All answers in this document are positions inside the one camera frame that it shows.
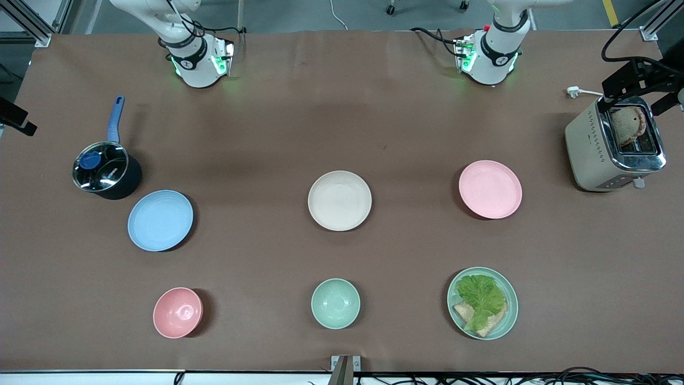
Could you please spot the beige metal toaster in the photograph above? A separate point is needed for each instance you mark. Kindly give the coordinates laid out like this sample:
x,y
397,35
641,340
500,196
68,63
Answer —
x,y
590,155

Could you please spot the pink plate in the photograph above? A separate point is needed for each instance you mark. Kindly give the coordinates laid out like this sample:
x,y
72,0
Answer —
x,y
490,189

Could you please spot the green bowl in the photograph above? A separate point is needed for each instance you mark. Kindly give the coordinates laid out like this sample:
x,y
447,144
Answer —
x,y
335,303

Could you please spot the green lettuce leaf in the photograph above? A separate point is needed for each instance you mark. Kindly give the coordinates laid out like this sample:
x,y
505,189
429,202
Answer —
x,y
481,297

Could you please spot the pink bowl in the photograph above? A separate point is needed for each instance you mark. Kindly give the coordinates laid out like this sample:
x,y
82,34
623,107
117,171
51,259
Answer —
x,y
177,313

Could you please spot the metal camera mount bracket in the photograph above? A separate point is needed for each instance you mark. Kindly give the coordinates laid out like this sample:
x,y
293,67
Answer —
x,y
344,370

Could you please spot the light blue plate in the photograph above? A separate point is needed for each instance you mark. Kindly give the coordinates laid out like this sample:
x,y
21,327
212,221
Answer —
x,y
160,220

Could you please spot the white power plug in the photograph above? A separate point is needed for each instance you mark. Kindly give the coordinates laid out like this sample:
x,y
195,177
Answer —
x,y
574,92

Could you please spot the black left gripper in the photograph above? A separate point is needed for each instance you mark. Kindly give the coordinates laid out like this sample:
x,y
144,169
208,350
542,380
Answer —
x,y
643,74

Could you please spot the brown bread slice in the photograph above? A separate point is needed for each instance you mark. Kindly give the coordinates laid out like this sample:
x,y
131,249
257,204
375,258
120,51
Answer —
x,y
494,323

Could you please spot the beige plate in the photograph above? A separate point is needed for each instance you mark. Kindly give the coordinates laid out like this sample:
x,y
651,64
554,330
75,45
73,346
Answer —
x,y
340,201

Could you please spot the aluminium frame profile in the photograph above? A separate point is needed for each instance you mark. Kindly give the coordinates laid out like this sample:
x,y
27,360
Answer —
x,y
32,21
660,18

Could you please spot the toasted bread slice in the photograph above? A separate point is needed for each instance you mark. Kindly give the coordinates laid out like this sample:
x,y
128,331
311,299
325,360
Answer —
x,y
626,125

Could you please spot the glass lid with blue knob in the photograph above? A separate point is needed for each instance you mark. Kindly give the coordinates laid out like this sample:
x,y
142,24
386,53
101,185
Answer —
x,y
101,167

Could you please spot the dark blue saucepan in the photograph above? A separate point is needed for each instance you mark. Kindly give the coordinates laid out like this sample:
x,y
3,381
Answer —
x,y
125,182

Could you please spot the green plate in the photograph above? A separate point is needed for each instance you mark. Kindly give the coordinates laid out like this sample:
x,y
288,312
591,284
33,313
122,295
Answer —
x,y
510,307

